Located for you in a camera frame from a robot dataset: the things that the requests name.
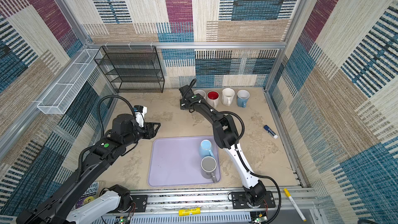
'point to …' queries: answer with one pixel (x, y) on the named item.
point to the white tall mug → (227, 96)
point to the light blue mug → (204, 150)
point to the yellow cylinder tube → (194, 211)
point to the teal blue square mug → (242, 98)
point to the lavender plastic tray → (176, 160)
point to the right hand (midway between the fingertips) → (185, 105)
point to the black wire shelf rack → (131, 69)
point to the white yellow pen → (288, 194)
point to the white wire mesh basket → (58, 99)
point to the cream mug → (200, 92)
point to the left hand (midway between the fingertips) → (156, 122)
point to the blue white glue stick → (271, 132)
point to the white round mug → (212, 98)
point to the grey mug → (208, 167)
